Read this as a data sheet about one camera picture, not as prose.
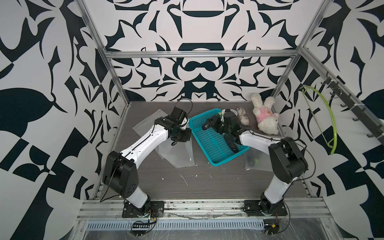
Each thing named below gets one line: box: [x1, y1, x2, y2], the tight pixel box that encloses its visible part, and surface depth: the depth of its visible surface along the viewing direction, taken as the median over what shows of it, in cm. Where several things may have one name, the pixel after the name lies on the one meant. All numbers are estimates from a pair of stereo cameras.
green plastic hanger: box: [299, 85, 338, 155], surface depth 71 cm
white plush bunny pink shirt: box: [250, 93, 279, 135], surface depth 104 cm
